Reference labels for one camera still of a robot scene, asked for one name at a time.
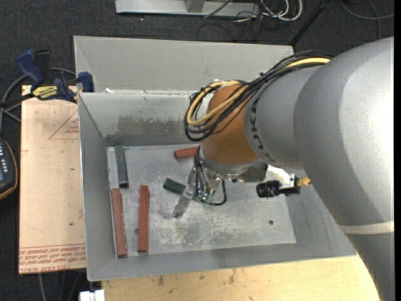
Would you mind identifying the long red-brown flat block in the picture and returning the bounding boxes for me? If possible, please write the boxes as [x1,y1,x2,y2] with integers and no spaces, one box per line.
[137,184,151,253]
[110,187,129,258]

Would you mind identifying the long dark green flat block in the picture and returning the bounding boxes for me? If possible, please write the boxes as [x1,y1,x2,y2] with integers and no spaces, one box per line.
[113,144,130,189]

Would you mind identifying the short red-brown flat block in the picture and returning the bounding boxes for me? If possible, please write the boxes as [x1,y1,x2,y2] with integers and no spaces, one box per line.
[174,145,201,161]

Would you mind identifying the black cylinder on white bracket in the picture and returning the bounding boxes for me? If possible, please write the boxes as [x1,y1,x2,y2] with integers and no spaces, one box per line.
[256,164,311,199]

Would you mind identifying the grey metal bin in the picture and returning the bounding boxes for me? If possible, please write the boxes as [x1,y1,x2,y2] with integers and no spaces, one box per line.
[73,35,358,282]

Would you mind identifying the short dark green flat block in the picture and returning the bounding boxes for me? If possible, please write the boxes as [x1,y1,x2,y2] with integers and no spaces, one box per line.
[162,177,187,196]

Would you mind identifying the brown cardboard board red print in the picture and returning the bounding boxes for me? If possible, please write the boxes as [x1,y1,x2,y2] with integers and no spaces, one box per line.
[18,85,87,275]

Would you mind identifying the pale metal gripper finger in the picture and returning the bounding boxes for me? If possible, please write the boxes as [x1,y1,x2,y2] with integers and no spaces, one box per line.
[176,196,193,221]
[171,194,187,218]

